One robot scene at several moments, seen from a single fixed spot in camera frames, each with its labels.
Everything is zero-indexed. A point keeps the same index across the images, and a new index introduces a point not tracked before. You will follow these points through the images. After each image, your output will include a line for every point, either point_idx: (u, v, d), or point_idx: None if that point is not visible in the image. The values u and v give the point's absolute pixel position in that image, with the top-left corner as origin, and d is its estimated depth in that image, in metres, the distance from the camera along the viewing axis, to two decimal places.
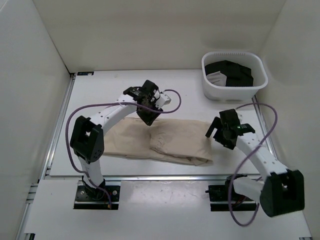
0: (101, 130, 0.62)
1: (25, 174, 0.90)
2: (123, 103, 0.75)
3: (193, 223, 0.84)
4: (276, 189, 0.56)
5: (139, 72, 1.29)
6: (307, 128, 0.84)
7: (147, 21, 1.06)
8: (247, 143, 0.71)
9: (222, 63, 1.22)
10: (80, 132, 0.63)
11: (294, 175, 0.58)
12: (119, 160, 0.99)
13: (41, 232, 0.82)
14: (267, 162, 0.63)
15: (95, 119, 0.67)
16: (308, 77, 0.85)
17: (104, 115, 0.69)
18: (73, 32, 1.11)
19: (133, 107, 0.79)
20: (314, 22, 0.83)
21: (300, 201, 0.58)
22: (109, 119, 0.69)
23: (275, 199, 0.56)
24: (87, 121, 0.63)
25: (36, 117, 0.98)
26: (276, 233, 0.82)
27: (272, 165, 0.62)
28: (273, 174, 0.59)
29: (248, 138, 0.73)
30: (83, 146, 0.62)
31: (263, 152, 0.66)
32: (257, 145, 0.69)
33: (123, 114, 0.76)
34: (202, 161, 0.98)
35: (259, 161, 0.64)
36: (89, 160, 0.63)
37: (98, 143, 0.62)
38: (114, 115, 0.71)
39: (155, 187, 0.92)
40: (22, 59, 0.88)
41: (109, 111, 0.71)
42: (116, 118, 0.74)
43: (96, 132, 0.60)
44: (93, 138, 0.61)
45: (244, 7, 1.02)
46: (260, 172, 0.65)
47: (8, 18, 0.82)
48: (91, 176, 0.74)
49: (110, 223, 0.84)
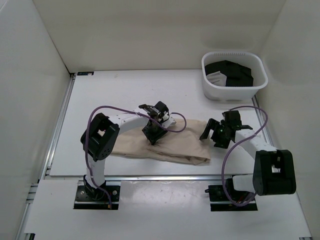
0: (118, 129, 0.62)
1: (25, 174, 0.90)
2: (139, 113, 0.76)
3: (193, 223, 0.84)
4: (265, 163, 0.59)
5: (139, 72, 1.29)
6: (307, 128, 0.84)
7: (147, 21, 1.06)
8: (243, 135, 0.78)
9: (222, 63, 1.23)
10: (95, 128, 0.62)
11: (282, 152, 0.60)
12: (119, 159, 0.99)
13: (41, 232, 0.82)
14: (258, 145, 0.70)
15: (112, 119, 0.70)
16: (308, 76, 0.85)
17: (121, 118, 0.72)
18: (73, 32, 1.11)
19: (145, 121, 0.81)
20: (314, 22, 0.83)
21: (292, 183, 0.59)
22: (125, 123, 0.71)
23: (263, 171, 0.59)
24: (104, 118, 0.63)
25: (36, 117, 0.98)
26: (276, 232, 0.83)
27: (263, 146, 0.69)
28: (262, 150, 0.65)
29: (244, 132, 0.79)
30: (95, 142, 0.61)
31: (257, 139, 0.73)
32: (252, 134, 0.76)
33: (137, 123, 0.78)
34: (201, 160, 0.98)
35: (252, 145, 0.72)
36: (97, 157, 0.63)
37: (110, 141, 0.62)
38: (130, 121, 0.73)
39: (155, 187, 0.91)
40: (21, 59, 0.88)
41: (126, 116, 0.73)
42: (130, 126, 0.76)
43: (113, 130, 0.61)
44: (108, 135, 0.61)
45: (244, 8, 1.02)
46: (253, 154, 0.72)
47: (7, 19, 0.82)
48: (94, 174, 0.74)
49: (110, 223, 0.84)
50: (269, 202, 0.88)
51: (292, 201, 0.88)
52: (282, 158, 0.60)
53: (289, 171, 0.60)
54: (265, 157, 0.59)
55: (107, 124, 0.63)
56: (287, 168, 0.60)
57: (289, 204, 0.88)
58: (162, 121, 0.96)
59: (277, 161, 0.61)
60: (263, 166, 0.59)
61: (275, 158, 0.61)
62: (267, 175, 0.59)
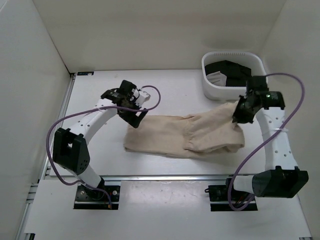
0: (84, 139, 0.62)
1: (25, 174, 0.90)
2: (102, 108, 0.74)
3: (193, 223, 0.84)
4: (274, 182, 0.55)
5: (139, 72, 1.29)
6: (307, 128, 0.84)
7: (147, 21, 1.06)
8: (267, 121, 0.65)
9: (222, 63, 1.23)
10: (61, 145, 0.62)
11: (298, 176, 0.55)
12: (121, 160, 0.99)
13: (40, 233, 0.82)
14: (278, 153, 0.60)
15: (75, 128, 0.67)
16: (308, 76, 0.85)
17: (84, 123, 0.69)
18: (73, 32, 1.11)
19: (113, 111, 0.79)
20: (314, 22, 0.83)
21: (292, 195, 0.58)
22: (90, 127, 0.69)
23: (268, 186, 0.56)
24: (66, 132, 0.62)
25: (36, 116, 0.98)
26: (277, 232, 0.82)
27: (282, 158, 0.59)
28: (278, 168, 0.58)
29: (270, 114, 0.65)
30: (67, 158, 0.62)
31: (282, 137, 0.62)
32: (278, 128, 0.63)
33: (105, 118, 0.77)
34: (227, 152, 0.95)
35: (271, 148, 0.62)
36: (76, 172, 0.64)
37: (81, 153, 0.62)
38: (94, 122, 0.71)
39: (155, 187, 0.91)
40: (22, 59, 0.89)
41: (89, 118, 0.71)
42: (97, 125, 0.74)
43: (79, 142, 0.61)
44: (76, 148, 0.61)
45: (244, 7, 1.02)
46: (268, 157, 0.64)
47: (8, 18, 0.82)
48: (88, 181, 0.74)
49: (110, 223, 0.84)
50: (270, 203, 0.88)
51: (293, 201, 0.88)
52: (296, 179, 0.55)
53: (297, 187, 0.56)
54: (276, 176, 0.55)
55: (72, 137, 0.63)
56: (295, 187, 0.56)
57: (290, 204, 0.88)
58: (135, 98, 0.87)
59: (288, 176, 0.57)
60: (270, 183, 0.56)
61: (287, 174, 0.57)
62: (271, 189, 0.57)
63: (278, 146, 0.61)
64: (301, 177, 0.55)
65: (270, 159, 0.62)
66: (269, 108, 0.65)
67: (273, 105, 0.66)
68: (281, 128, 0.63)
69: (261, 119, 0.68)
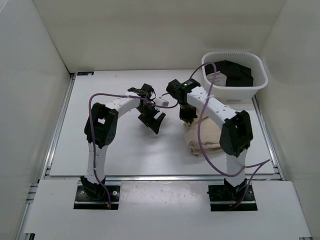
0: (117, 113, 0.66)
1: (25, 174, 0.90)
2: (131, 96, 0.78)
3: (193, 223, 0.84)
4: (233, 133, 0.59)
5: (139, 72, 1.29)
6: (307, 128, 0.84)
7: (147, 21, 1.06)
8: (197, 99, 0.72)
9: (223, 63, 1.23)
10: (95, 117, 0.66)
11: (242, 116, 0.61)
12: (121, 159, 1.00)
13: (40, 233, 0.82)
14: (219, 111, 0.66)
15: (109, 105, 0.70)
16: (308, 76, 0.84)
17: (116, 103, 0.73)
18: (73, 32, 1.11)
19: (137, 103, 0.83)
20: (314, 22, 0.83)
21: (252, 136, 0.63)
22: (121, 107, 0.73)
23: (232, 139, 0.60)
24: (101, 107, 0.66)
25: (36, 117, 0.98)
26: (277, 232, 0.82)
27: (224, 112, 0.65)
28: (227, 120, 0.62)
29: (196, 93, 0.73)
30: (100, 130, 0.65)
31: (213, 101, 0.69)
32: (206, 97, 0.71)
33: (130, 106, 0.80)
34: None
35: (213, 111, 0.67)
36: (104, 143, 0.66)
37: (112, 126, 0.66)
38: (125, 104, 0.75)
39: (155, 187, 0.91)
40: (22, 59, 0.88)
41: (120, 100, 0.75)
42: (125, 110, 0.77)
43: (113, 114, 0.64)
44: (110, 119, 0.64)
45: (244, 7, 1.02)
46: (216, 122, 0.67)
47: (8, 18, 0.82)
48: (97, 167, 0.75)
49: (110, 223, 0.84)
50: (269, 202, 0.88)
51: (293, 201, 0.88)
52: (241, 118, 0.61)
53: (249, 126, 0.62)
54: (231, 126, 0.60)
55: (105, 112, 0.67)
56: (248, 125, 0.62)
57: (290, 204, 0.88)
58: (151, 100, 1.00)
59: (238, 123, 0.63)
60: (232, 135, 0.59)
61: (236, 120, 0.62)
62: (236, 141, 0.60)
63: (214, 106, 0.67)
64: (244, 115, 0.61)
65: (218, 120, 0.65)
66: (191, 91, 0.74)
67: (192, 87, 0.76)
68: (208, 97, 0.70)
69: (193, 102, 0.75)
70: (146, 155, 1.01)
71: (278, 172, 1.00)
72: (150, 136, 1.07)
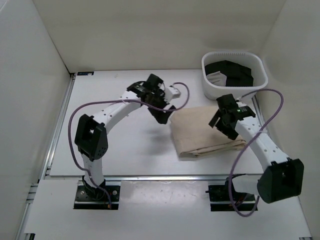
0: (105, 128, 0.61)
1: (25, 174, 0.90)
2: (127, 100, 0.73)
3: (193, 222, 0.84)
4: (276, 180, 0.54)
5: (139, 72, 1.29)
6: (307, 128, 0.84)
7: (147, 21, 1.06)
8: (247, 129, 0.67)
9: (223, 63, 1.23)
10: (84, 130, 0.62)
11: (294, 165, 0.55)
12: (120, 159, 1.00)
13: (40, 233, 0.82)
14: (267, 150, 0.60)
15: (98, 116, 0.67)
16: (308, 76, 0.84)
17: (108, 113, 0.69)
18: (73, 32, 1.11)
19: (137, 105, 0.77)
20: (313, 22, 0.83)
21: (299, 190, 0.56)
22: (112, 118, 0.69)
23: (273, 186, 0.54)
24: (91, 119, 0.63)
25: (36, 117, 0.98)
26: (277, 232, 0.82)
27: (273, 153, 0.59)
28: (273, 163, 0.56)
29: (248, 123, 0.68)
30: (87, 144, 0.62)
31: (264, 137, 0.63)
32: (258, 131, 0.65)
33: (126, 112, 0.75)
34: (239, 146, 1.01)
35: (260, 149, 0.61)
36: (93, 157, 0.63)
37: (100, 142, 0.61)
38: (117, 113, 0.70)
39: (155, 187, 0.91)
40: (22, 59, 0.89)
41: (112, 108, 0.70)
42: (119, 117, 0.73)
43: (100, 130, 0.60)
44: (97, 134, 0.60)
45: (244, 7, 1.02)
46: (260, 160, 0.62)
47: (8, 18, 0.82)
48: (93, 175, 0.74)
49: (110, 223, 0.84)
50: (269, 203, 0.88)
51: (292, 201, 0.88)
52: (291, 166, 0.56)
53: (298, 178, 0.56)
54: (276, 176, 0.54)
55: (95, 125, 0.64)
56: (296, 177, 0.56)
57: (290, 204, 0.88)
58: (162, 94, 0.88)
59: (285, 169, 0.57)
60: (274, 181, 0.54)
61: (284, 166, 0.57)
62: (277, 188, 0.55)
63: (265, 145, 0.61)
64: (297, 165, 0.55)
65: (263, 160, 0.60)
66: (243, 118, 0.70)
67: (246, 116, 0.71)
68: (260, 130, 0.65)
69: (241, 131, 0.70)
70: (146, 155, 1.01)
71: None
72: (150, 136, 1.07)
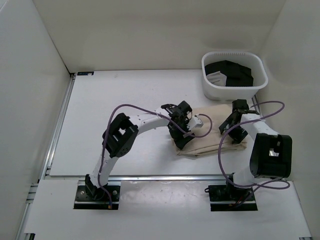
0: (137, 131, 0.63)
1: (25, 174, 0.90)
2: (160, 114, 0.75)
3: (193, 222, 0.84)
4: (263, 148, 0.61)
5: (139, 72, 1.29)
6: (307, 128, 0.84)
7: (147, 21, 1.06)
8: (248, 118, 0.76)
9: (223, 63, 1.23)
10: (117, 127, 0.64)
11: (282, 139, 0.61)
12: (120, 159, 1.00)
13: (40, 233, 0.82)
14: (260, 128, 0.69)
15: (133, 120, 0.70)
16: (308, 76, 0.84)
17: (142, 119, 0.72)
18: (73, 32, 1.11)
19: (166, 122, 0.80)
20: (314, 22, 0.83)
21: (287, 167, 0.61)
22: (145, 124, 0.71)
23: (259, 155, 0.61)
24: (127, 119, 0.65)
25: (36, 117, 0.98)
26: (276, 232, 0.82)
27: (265, 130, 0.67)
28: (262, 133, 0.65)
29: (250, 116, 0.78)
30: (114, 142, 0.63)
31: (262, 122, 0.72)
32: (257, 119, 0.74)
33: (157, 124, 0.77)
34: (238, 147, 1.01)
35: (255, 129, 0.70)
36: (115, 154, 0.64)
37: (128, 142, 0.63)
38: (150, 123, 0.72)
39: (155, 187, 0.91)
40: (22, 59, 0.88)
41: (147, 116, 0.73)
42: (151, 126, 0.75)
43: (132, 131, 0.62)
44: (129, 135, 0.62)
45: (243, 7, 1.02)
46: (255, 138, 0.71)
47: (8, 18, 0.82)
48: (102, 172, 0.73)
49: (110, 223, 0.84)
50: (270, 203, 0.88)
51: (292, 201, 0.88)
52: (281, 143, 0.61)
53: (287, 157, 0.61)
54: (263, 145, 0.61)
55: (127, 124, 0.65)
56: (284, 153, 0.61)
57: (290, 204, 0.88)
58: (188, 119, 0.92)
59: (276, 146, 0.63)
60: (261, 150, 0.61)
61: (274, 143, 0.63)
62: (264, 158, 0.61)
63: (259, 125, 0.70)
64: (285, 140, 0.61)
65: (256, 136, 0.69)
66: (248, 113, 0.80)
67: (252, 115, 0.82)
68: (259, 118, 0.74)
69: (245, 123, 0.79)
70: (146, 155, 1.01)
71: None
72: (150, 136, 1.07)
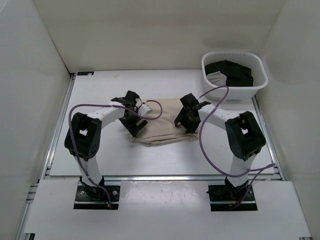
0: (100, 122, 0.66)
1: (25, 174, 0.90)
2: (115, 105, 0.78)
3: (193, 222, 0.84)
4: (235, 130, 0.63)
5: (139, 72, 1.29)
6: (307, 127, 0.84)
7: (146, 21, 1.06)
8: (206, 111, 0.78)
9: (223, 63, 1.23)
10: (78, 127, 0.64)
11: (244, 115, 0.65)
12: (120, 160, 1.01)
13: (40, 233, 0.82)
14: (223, 115, 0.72)
15: (91, 115, 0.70)
16: (308, 76, 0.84)
17: (99, 112, 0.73)
18: (72, 32, 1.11)
19: (120, 113, 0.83)
20: (314, 22, 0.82)
21: (261, 136, 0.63)
22: (104, 116, 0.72)
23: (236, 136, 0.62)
24: (83, 117, 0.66)
25: (36, 117, 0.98)
26: (276, 232, 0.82)
27: (228, 115, 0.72)
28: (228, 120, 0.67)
29: (206, 108, 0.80)
30: (82, 142, 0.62)
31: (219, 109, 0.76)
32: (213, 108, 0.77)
33: (113, 116, 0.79)
34: (192, 137, 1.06)
35: (219, 117, 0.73)
36: (88, 156, 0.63)
37: (96, 136, 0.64)
38: (108, 114, 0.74)
39: (155, 187, 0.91)
40: (22, 59, 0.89)
41: (103, 109, 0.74)
42: (109, 118, 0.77)
43: (96, 123, 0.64)
44: (93, 130, 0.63)
45: (243, 7, 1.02)
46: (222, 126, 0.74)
47: (8, 18, 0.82)
48: (90, 174, 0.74)
49: (110, 223, 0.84)
50: (270, 202, 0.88)
51: (293, 201, 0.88)
52: (245, 119, 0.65)
53: (256, 128, 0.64)
54: (234, 126, 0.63)
55: (88, 121, 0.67)
56: (252, 125, 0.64)
57: (290, 204, 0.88)
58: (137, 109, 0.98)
59: (242, 124, 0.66)
60: (234, 132, 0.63)
61: (240, 121, 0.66)
62: (241, 138, 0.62)
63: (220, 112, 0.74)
64: (247, 114, 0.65)
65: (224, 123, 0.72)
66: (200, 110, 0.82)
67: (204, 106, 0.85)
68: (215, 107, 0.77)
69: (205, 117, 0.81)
70: (145, 155, 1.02)
71: (278, 172, 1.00)
72: None
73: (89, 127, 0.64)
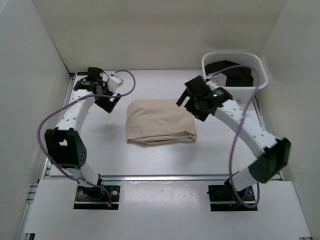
0: (75, 131, 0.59)
1: (25, 174, 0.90)
2: (80, 98, 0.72)
3: (193, 222, 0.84)
4: (270, 165, 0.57)
5: (140, 72, 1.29)
6: (307, 128, 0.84)
7: (146, 20, 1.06)
8: (230, 116, 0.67)
9: (223, 63, 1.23)
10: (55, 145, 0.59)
11: (284, 146, 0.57)
12: (120, 160, 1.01)
13: (40, 233, 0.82)
14: (257, 137, 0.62)
15: (63, 124, 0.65)
16: (308, 76, 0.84)
17: (70, 117, 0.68)
18: (72, 32, 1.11)
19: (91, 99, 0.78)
20: (314, 21, 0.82)
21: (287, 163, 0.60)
22: (76, 119, 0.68)
23: (267, 171, 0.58)
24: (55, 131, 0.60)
25: (36, 116, 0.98)
26: (277, 232, 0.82)
27: (262, 138, 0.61)
28: (266, 149, 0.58)
29: (227, 107, 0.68)
30: (65, 157, 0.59)
31: (248, 122, 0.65)
32: (241, 116, 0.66)
33: (84, 109, 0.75)
34: (189, 139, 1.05)
35: (249, 135, 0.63)
36: (79, 164, 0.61)
37: (78, 145, 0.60)
38: (78, 114, 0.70)
39: (155, 187, 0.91)
40: (22, 59, 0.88)
41: (71, 112, 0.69)
42: (82, 114, 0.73)
43: (72, 134, 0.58)
44: (71, 141, 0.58)
45: (243, 7, 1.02)
46: (246, 141, 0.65)
47: (8, 18, 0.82)
48: (87, 178, 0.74)
49: (110, 223, 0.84)
50: (270, 203, 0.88)
51: (293, 201, 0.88)
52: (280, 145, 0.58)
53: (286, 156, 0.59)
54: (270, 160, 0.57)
55: (62, 133, 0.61)
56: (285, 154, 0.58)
57: (290, 204, 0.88)
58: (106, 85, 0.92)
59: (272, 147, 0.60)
60: (267, 167, 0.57)
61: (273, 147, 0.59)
62: (270, 172, 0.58)
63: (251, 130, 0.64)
64: (284, 144, 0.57)
65: (252, 144, 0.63)
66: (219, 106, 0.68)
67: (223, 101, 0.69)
68: (243, 116, 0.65)
69: (222, 117, 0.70)
70: (145, 155, 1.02)
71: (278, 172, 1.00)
72: None
73: (66, 139, 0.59)
